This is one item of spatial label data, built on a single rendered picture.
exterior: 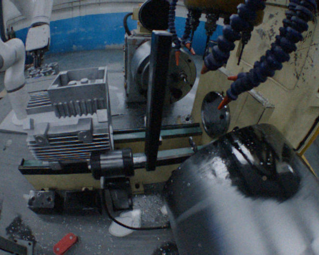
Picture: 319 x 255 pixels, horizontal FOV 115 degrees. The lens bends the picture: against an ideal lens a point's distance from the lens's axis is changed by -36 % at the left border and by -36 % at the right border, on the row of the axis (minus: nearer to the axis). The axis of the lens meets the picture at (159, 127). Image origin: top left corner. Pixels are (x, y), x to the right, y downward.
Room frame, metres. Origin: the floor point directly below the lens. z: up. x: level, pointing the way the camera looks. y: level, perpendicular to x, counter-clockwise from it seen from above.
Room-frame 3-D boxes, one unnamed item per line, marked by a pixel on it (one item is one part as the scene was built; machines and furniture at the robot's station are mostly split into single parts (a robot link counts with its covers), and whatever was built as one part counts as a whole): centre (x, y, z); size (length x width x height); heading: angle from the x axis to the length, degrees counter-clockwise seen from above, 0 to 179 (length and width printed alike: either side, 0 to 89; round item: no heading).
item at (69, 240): (0.00, 0.22, 0.81); 0.09 x 0.03 x 0.02; 150
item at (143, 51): (0.70, 0.04, 1.04); 0.37 x 0.25 x 0.25; 18
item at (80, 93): (0.29, 0.18, 1.11); 0.12 x 0.11 x 0.07; 109
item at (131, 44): (0.93, 0.11, 0.99); 0.35 x 0.31 x 0.37; 18
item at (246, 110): (0.41, -0.22, 0.97); 0.30 x 0.11 x 0.34; 18
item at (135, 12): (0.96, 0.15, 1.16); 0.33 x 0.26 x 0.42; 18
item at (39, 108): (0.27, 0.22, 1.02); 0.20 x 0.19 x 0.19; 109
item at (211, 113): (0.39, -0.16, 1.02); 0.15 x 0.02 x 0.15; 18
